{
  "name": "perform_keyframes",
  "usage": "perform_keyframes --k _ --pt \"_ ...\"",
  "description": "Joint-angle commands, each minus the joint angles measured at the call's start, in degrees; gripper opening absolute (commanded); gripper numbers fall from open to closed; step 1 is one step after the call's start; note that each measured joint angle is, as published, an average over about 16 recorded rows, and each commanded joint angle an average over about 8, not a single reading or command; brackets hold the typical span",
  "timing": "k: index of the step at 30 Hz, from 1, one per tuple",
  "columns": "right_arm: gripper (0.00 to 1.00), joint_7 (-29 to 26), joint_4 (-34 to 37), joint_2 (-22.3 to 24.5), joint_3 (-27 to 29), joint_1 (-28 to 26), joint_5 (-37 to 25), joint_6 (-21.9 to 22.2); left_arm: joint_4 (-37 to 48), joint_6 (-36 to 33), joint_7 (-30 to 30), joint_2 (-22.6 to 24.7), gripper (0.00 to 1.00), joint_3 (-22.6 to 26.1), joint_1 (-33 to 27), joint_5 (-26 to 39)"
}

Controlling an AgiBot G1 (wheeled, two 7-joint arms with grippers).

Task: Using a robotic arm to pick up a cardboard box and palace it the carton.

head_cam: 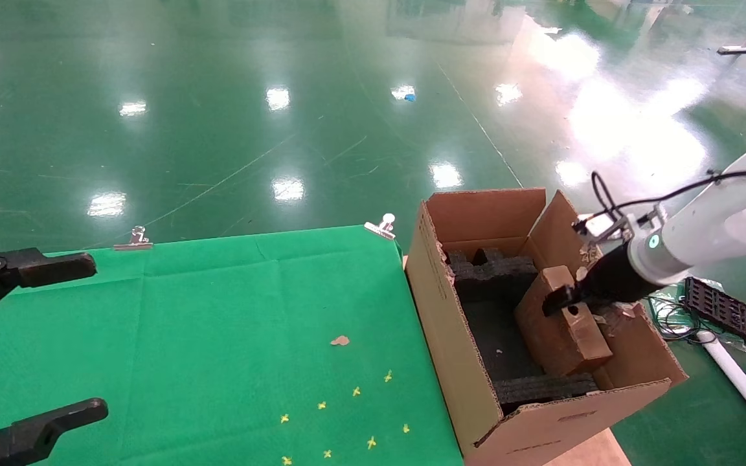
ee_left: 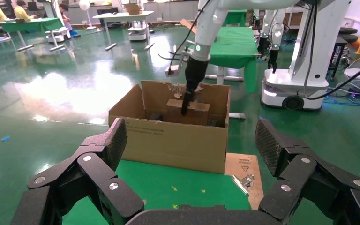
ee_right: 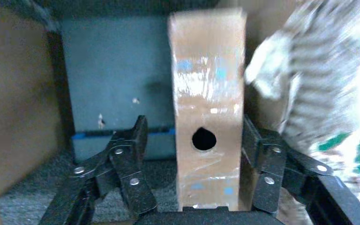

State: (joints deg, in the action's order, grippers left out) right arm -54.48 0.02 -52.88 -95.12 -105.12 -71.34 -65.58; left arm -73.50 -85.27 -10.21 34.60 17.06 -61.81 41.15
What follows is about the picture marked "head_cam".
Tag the small brown cardboard scrap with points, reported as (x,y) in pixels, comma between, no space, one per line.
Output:
(340,340)

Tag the large green table cloth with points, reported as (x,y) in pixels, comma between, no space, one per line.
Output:
(217,323)

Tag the notched black foam block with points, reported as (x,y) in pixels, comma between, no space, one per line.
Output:
(496,275)

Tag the flat black foam pad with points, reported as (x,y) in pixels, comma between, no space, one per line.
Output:
(496,336)

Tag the black gridded plastic tray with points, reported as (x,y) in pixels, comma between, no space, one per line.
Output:
(729,314)

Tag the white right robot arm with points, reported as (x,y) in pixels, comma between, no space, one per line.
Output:
(723,213)

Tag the silver binder clip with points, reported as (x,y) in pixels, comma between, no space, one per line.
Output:
(133,241)
(383,226)

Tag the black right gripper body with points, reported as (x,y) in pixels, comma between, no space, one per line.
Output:
(612,278)

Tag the white pipe frame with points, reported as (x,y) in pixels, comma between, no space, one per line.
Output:
(735,375)

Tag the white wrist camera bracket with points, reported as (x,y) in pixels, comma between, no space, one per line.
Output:
(599,225)

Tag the large open cardboard carton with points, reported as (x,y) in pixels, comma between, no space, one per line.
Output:
(451,349)

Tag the small brown taped cardboard box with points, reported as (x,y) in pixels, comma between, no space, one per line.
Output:
(561,343)

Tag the black foam strip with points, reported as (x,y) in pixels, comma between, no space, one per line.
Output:
(541,390)

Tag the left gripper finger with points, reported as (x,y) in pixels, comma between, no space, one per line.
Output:
(49,268)
(39,432)

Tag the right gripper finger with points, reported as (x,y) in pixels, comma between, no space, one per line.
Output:
(561,299)

